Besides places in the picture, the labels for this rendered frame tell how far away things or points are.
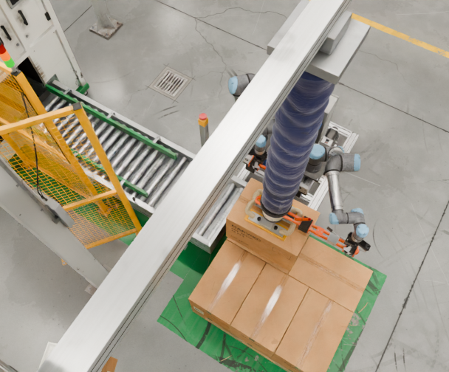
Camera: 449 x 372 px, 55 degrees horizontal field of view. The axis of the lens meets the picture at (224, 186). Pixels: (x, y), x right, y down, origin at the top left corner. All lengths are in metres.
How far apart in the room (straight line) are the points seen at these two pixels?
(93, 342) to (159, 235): 0.30
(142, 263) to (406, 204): 3.98
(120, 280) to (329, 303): 2.77
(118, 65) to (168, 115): 1.00
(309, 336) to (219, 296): 0.77
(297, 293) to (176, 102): 2.66
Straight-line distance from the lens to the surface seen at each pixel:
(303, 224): 3.16
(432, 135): 5.42
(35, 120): 2.70
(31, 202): 2.64
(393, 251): 4.63
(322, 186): 4.44
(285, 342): 3.63
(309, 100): 1.94
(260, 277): 3.71
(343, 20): 1.76
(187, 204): 1.18
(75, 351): 1.13
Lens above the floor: 4.12
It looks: 64 degrees down
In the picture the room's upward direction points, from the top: 1 degrees counter-clockwise
